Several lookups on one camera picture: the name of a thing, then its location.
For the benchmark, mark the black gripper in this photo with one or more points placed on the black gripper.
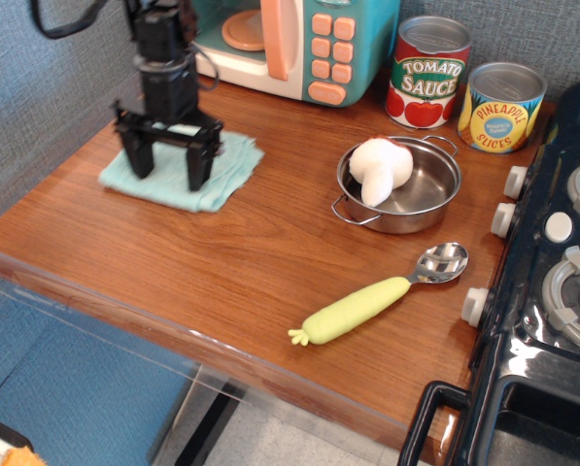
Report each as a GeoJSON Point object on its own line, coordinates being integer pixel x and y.
{"type": "Point", "coordinates": [168, 112]}

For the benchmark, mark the light blue towel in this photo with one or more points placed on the light blue towel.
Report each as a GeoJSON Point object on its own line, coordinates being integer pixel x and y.
{"type": "Point", "coordinates": [167, 184]}

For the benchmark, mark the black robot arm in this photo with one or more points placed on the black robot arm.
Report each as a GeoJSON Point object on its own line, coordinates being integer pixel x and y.
{"type": "Point", "coordinates": [163, 31]}

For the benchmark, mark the teal toy microwave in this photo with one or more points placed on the teal toy microwave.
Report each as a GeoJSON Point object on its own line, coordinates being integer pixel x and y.
{"type": "Point", "coordinates": [322, 52]}

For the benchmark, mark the white plush mushroom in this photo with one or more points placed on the white plush mushroom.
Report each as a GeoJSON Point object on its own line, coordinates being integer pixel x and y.
{"type": "Point", "coordinates": [380, 165]}

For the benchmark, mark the small steel pot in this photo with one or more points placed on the small steel pot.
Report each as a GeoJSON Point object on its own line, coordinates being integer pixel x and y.
{"type": "Point", "coordinates": [413, 207]}

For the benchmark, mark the tomato sauce can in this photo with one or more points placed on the tomato sauce can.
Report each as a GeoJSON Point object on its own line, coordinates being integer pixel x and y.
{"type": "Point", "coordinates": [429, 59]}

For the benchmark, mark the pineapple slices can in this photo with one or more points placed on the pineapple slices can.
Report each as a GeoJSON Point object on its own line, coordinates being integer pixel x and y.
{"type": "Point", "coordinates": [500, 106]}

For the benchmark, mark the orange object at corner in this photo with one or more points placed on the orange object at corner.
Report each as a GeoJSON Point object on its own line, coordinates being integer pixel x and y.
{"type": "Point", "coordinates": [15, 449]}

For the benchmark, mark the black toy stove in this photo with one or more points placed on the black toy stove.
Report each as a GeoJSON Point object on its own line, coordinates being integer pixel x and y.
{"type": "Point", "coordinates": [522, 406]}

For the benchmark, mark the spoon with yellow-green handle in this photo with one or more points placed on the spoon with yellow-green handle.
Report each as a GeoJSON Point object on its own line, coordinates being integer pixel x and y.
{"type": "Point", "coordinates": [439, 264]}

